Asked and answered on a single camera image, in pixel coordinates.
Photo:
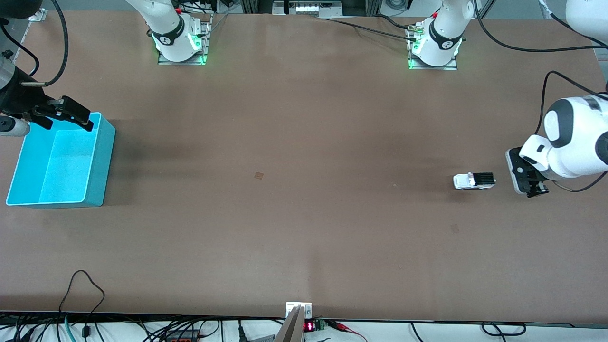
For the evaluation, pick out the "grey metal camera mount bar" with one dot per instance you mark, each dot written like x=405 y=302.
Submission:
x=292 y=327

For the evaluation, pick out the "cyan plastic bin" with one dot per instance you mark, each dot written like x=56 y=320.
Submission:
x=61 y=166

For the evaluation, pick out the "white jeep toy black roof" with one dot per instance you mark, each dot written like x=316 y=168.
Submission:
x=463 y=182

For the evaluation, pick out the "red digit display module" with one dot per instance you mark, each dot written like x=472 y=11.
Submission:
x=308 y=326

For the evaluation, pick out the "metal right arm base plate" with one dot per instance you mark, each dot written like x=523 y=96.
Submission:
x=205 y=42

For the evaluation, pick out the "green terminal block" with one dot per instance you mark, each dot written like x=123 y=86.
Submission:
x=320 y=324

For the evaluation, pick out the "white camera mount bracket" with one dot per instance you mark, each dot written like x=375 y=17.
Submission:
x=306 y=308

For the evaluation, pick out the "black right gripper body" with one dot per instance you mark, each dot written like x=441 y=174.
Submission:
x=19 y=99

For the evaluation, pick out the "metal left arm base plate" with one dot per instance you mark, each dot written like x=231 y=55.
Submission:
x=451 y=65

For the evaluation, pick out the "aluminium frame with light strip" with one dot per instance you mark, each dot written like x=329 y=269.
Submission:
x=308 y=8

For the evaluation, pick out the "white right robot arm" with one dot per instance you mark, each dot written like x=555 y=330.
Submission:
x=171 y=28

